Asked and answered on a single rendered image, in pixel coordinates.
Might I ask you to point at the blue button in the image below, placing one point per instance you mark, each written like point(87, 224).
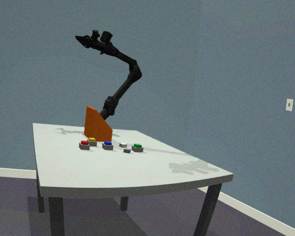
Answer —
point(107, 145)

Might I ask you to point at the green button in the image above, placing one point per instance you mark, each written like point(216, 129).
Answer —
point(137, 148)

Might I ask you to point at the yellow button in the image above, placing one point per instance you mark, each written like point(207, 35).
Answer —
point(92, 142)

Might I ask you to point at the red button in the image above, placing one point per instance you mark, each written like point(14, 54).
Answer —
point(84, 145)

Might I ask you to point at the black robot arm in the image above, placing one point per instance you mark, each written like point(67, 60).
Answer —
point(106, 46)

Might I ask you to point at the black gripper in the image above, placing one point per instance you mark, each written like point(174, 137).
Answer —
point(87, 41)

